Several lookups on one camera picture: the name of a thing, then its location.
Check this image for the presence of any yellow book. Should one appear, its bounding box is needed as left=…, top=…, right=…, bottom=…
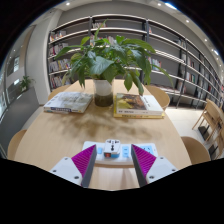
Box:
left=113, top=96, right=166, bottom=120

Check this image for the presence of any white book with painted cover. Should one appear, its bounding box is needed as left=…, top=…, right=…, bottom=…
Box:
left=114, top=93, right=165, bottom=116

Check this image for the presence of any round-back wooden chair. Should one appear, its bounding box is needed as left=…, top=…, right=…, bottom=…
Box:
left=47, top=84, right=73, bottom=101
left=7, top=129, right=28, bottom=161
left=180, top=135, right=212, bottom=165
left=144, top=84, right=171, bottom=111

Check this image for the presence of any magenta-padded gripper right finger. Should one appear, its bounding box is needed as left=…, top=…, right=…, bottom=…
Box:
left=130, top=144, right=179, bottom=188

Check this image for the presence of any white power strip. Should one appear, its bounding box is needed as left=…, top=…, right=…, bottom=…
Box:
left=82, top=140, right=159, bottom=168

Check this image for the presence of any green potted plant white pot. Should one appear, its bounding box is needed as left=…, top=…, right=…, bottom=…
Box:
left=54, top=19, right=174, bottom=108

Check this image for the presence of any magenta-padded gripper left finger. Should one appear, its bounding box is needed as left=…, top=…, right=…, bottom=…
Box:
left=49, top=144, right=98, bottom=189

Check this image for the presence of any grey bookshelf unit with books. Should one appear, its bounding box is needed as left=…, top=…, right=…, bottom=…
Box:
left=46, top=13, right=224, bottom=109

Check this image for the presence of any small distant potted plant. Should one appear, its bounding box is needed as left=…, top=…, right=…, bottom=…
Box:
left=19, top=75, right=36, bottom=93

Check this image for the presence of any slatted light wooden chair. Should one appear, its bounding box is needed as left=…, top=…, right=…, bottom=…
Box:
left=206, top=116, right=224, bottom=159
left=192, top=98, right=222, bottom=141

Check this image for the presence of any thick white book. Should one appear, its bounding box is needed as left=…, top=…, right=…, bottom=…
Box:
left=43, top=91, right=94, bottom=114

